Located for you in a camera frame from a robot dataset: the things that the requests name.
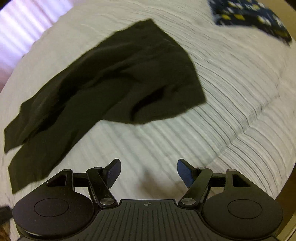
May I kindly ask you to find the black garment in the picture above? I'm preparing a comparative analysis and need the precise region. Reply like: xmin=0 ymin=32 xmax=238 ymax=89
xmin=4 ymin=19 xmax=206 ymax=193

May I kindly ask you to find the pink curtain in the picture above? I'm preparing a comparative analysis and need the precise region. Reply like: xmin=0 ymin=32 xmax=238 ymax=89
xmin=1 ymin=1 xmax=75 ymax=88

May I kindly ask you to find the navy patterned folded garment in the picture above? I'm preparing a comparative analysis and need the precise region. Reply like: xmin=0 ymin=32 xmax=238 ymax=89
xmin=208 ymin=0 xmax=292 ymax=45

